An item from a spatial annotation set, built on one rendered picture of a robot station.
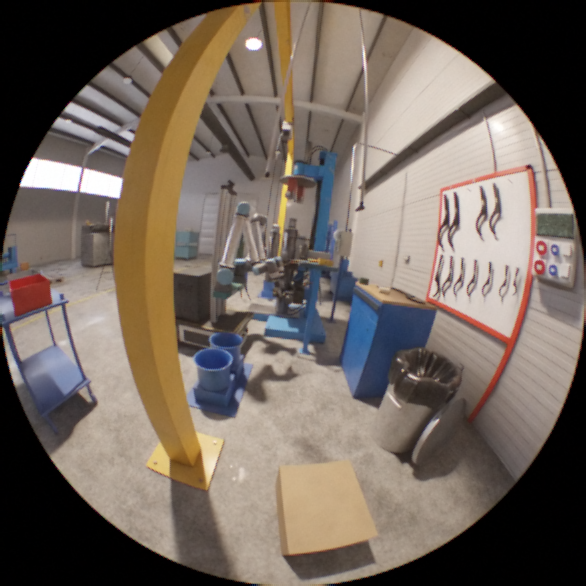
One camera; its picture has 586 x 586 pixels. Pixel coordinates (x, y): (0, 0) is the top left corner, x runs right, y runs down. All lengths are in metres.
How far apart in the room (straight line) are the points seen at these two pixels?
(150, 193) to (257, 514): 1.42
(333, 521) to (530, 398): 1.63
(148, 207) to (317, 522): 1.23
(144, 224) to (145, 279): 0.16
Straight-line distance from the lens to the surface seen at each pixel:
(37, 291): 1.50
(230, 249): 1.73
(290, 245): 3.02
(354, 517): 1.01
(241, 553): 1.23
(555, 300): 1.94
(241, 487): 1.30
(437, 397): 1.25
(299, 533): 0.95
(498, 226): 2.28
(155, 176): 0.66
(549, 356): 1.93
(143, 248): 0.64
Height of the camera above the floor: 1.23
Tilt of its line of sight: 14 degrees down
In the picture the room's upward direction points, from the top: 8 degrees clockwise
